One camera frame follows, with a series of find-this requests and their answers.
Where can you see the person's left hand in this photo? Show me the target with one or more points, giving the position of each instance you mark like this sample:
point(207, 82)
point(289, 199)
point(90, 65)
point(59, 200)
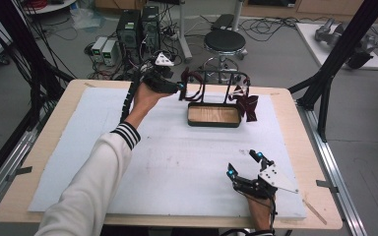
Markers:
point(146, 101)

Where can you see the flat black box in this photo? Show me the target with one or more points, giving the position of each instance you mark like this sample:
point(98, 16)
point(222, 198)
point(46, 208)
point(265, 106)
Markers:
point(223, 22)

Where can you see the grey metal bracket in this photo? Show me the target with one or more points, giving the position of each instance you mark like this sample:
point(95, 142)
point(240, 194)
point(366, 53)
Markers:
point(326, 185)
point(19, 172)

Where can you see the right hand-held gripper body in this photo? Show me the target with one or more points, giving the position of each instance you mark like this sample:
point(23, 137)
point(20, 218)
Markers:
point(257, 188)

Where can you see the white foam mat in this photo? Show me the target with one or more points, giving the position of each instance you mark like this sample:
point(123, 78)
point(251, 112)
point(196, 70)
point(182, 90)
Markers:
point(183, 170)

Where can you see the black round stool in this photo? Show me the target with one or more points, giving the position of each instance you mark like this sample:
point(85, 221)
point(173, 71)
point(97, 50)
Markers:
point(224, 41)

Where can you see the dark brown bow tie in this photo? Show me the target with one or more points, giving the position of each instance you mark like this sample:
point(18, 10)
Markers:
point(190, 82)

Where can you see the red striped bow tie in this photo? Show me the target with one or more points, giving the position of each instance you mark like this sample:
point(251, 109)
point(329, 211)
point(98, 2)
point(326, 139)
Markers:
point(247, 105)

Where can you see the grey desk leg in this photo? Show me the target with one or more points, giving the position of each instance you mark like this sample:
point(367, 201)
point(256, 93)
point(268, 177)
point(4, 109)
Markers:
point(184, 32)

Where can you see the thin wooden stick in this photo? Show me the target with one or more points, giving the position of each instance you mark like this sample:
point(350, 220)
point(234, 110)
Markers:
point(315, 211)

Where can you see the round white table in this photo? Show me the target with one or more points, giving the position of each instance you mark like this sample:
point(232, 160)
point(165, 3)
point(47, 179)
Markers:
point(50, 6)

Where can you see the black frame strut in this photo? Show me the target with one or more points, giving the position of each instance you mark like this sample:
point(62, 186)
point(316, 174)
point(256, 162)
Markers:
point(338, 55)
point(23, 49)

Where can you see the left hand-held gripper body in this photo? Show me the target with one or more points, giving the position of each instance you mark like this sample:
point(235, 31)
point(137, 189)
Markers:
point(159, 83)

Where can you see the black rack with wooden tray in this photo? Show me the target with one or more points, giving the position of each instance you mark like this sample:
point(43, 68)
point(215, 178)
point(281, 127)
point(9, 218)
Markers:
point(214, 114)

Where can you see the person's right hand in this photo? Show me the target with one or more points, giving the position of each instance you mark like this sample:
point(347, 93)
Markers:
point(263, 213)

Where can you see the black computer tower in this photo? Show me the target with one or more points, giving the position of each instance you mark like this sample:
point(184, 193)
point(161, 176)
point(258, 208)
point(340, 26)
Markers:
point(128, 29)
point(151, 28)

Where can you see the aluminium rail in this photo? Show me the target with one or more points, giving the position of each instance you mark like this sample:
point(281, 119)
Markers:
point(6, 164)
point(334, 170)

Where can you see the white board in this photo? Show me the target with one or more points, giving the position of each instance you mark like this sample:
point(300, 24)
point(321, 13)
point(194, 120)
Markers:
point(315, 42)

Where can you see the clear plastic bag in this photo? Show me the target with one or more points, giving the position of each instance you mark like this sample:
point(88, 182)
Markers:
point(87, 18)

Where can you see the white power supply box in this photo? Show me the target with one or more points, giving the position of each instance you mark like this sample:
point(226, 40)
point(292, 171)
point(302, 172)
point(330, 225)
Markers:
point(98, 47)
point(110, 51)

